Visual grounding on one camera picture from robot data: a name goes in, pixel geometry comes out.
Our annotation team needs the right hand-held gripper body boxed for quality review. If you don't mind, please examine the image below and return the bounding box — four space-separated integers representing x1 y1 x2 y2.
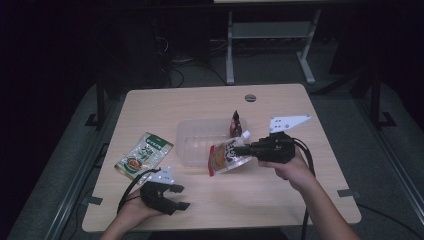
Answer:
252 114 312 165

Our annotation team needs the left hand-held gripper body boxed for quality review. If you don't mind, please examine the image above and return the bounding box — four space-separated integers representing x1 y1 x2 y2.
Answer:
139 166 180 216

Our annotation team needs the orange and white snack packet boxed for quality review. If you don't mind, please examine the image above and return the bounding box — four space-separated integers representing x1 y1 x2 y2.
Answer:
207 130 254 177

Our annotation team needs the red and black snack packet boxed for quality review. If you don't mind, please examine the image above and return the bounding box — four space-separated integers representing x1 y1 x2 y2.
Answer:
229 110 244 139

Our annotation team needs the clear plastic container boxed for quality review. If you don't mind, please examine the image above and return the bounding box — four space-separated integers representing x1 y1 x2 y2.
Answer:
175 117 250 168

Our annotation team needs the person's left hand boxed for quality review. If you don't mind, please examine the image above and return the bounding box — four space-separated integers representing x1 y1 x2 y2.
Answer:
122 190 165 224

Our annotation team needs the person's right hand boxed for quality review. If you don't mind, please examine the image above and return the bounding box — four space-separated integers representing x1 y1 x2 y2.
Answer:
257 147 318 194

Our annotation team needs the green snack packet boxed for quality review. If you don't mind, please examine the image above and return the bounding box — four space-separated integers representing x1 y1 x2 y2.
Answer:
113 131 175 177

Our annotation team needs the black metal stand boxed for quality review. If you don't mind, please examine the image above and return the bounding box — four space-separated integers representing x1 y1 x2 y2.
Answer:
84 75 108 130
369 68 398 130

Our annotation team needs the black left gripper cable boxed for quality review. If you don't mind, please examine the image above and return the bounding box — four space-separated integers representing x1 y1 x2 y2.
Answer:
116 168 162 215

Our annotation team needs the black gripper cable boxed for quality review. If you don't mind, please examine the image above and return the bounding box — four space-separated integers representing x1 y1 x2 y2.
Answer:
292 137 317 240
116 168 162 215

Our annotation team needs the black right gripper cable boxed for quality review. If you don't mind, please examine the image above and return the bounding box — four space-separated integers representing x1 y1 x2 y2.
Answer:
292 137 317 240

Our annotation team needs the tangle of background cables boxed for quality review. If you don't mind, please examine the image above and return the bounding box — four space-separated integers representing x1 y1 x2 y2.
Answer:
156 33 228 88

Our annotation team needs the white metal desk frame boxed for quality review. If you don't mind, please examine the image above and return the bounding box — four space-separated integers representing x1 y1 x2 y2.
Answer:
225 8 322 86

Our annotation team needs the black floor cable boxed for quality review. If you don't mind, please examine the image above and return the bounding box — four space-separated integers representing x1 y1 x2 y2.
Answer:
357 202 424 240

